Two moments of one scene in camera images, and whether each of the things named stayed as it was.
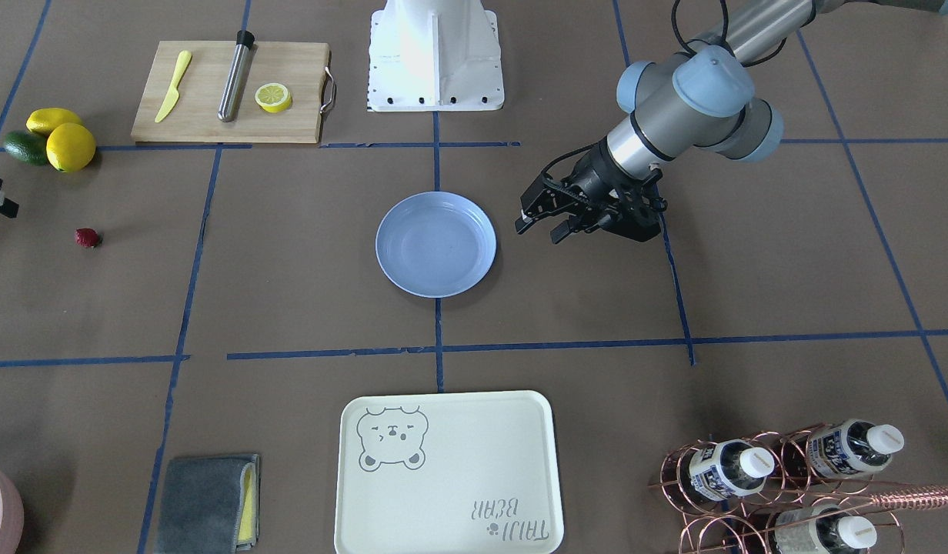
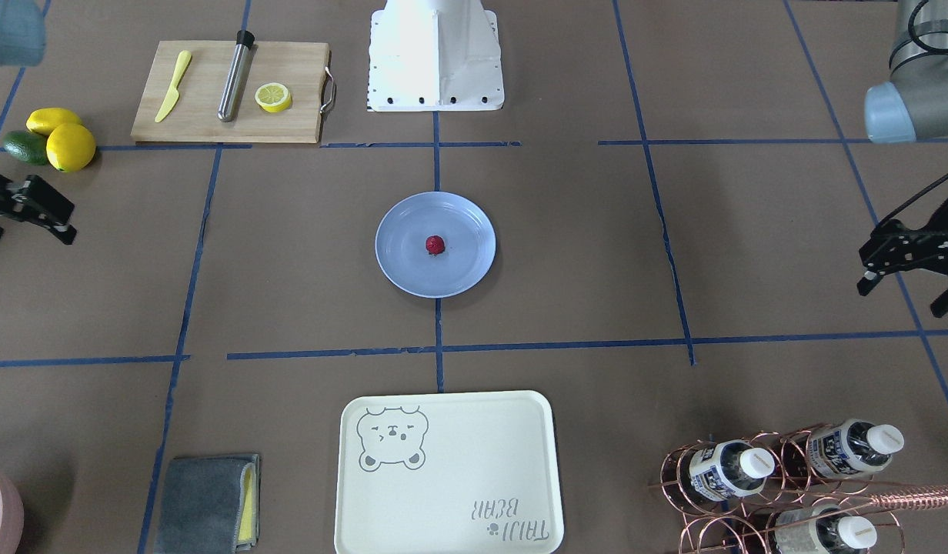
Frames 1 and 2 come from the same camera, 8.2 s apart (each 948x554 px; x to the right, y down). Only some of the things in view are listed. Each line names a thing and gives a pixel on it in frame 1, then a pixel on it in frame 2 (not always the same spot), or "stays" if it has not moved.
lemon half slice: (273, 98) stays
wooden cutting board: (193, 115) stays
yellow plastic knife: (174, 95) stays
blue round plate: (435, 245) stays
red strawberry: (88, 237) → (435, 245)
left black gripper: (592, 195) → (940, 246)
